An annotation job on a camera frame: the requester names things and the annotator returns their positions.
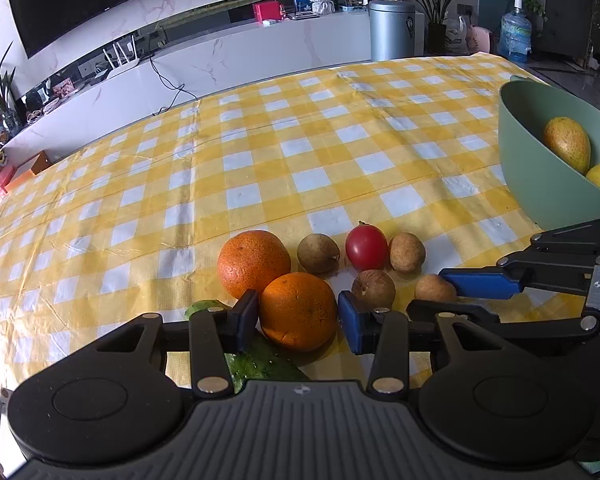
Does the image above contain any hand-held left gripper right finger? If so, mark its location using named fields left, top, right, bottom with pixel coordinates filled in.
left=337, top=291, right=511, bottom=400

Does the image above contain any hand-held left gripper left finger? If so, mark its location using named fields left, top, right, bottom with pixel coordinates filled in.
left=87, top=289, right=260, bottom=400

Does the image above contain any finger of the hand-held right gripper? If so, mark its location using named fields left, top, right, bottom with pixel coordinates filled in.
left=439, top=214, right=600, bottom=301
left=407, top=299, right=600, bottom=357

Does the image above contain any brown kiwi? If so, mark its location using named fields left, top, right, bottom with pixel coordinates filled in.
left=351, top=269, right=397, bottom=311
left=297, top=234, right=341, bottom=275

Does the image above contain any green cucumber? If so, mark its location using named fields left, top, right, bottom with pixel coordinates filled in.
left=184, top=299, right=311, bottom=395

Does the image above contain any orange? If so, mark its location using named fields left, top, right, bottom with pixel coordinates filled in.
left=217, top=230, right=292, bottom=301
left=258, top=272, right=339, bottom=352

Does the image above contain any red cherry tomato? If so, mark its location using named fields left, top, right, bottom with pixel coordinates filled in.
left=345, top=221, right=388, bottom=271

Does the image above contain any green colander bowl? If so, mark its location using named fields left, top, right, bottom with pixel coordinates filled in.
left=497, top=76, right=600, bottom=231

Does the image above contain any yellow-green pear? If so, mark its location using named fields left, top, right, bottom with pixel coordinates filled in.
left=543, top=116, right=592, bottom=176

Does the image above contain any yellow checkered tablecloth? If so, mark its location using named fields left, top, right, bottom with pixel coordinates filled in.
left=0, top=55, right=586, bottom=396

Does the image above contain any pink small appliance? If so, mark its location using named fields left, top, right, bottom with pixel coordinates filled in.
left=467, top=25, right=493, bottom=54

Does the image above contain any white plastic bag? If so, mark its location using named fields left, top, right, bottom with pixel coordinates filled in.
left=445, top=15, right=470, bottom=56

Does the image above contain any blue water jug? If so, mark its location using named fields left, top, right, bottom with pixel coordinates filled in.
left=497, top=0, right=533, bottom=64

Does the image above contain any orange cardboard box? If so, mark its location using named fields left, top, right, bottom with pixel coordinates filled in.
left=2, top=150, right=53, bottom=193

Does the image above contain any white marble tv console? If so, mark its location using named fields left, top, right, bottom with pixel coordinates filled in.
left=2, top=10, right=426, bottom=156

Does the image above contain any grey metal trash can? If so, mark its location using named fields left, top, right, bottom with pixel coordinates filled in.
left=368, top=0, right=417, bottom=62

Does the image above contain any potted plant in black pot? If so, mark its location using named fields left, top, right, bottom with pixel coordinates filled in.
left=389, top=0, right=476, bottom=56

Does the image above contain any dark grey cabinet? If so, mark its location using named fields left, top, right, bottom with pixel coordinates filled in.
left=535, top=0, right=600, bottom=61

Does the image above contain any white router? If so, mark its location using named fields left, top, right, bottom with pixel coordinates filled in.
left=102, top=35, right=142, bottom=78

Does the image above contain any pink box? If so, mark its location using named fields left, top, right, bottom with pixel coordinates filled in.
left=252, top=1, right=282, bottom=22

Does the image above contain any green long-leaf plant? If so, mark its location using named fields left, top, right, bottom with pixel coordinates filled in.
left=0, top=42, right=23, bottom=133

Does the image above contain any black cable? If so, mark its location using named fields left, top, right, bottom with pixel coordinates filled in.
left=149, top=55, right=198, bottom=116

